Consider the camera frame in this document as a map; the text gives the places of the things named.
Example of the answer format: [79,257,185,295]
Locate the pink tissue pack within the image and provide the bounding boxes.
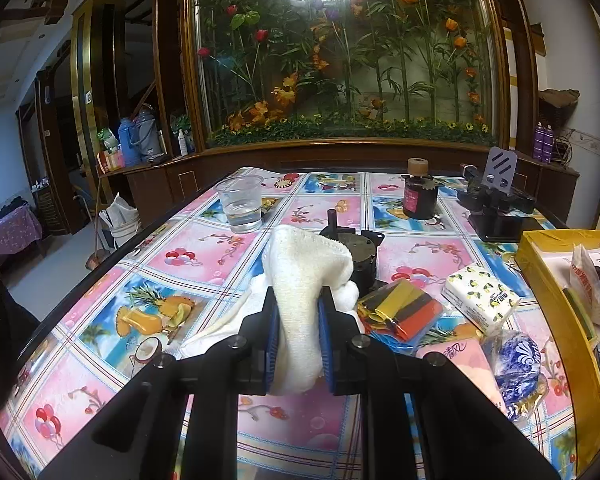
[416,338,506,414]

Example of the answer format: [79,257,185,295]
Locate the blue white patterned pouch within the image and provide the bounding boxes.
[481,330,548,424]

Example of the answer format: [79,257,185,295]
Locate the coloured bands bag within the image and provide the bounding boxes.
[356,278,444,353]

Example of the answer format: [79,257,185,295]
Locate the tissue pack lemon print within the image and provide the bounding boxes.
[441,264,520,335]

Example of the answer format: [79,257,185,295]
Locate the white towel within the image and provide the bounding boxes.
[180,226,362,396]

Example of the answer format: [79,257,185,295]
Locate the colourful patterned tablecloth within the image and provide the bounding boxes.
[0,171,578,479]

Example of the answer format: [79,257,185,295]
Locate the broom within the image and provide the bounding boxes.
[85,180,110,271]

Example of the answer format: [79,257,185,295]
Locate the white bucket with papers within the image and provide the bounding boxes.
[98,194,142,248]

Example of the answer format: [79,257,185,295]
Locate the yellow cardboard box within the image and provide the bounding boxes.
[514,228,600,476]

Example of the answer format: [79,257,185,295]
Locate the black electric motor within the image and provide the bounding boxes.
[321,209,385,296]

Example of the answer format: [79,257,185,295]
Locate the clear plastic cup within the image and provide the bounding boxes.
[215,174,263,234]

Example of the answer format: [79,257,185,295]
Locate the black phone stand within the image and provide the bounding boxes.
[456,146,543,244]

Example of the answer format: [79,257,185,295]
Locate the dark jar with cork lid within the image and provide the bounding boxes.
[403,157,439,220]

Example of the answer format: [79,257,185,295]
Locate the blue thermos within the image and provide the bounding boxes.
[118,117,142,167]

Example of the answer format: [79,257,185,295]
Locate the white spray bottle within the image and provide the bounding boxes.
[178,129,188,156]

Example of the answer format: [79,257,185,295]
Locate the grey thermos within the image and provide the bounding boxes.
[135,107,164,162]

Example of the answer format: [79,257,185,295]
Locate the purple bottles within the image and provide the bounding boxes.
[532,122,555,164]

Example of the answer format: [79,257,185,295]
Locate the flower display glass cabinet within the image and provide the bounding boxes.
[152,0,538,153]

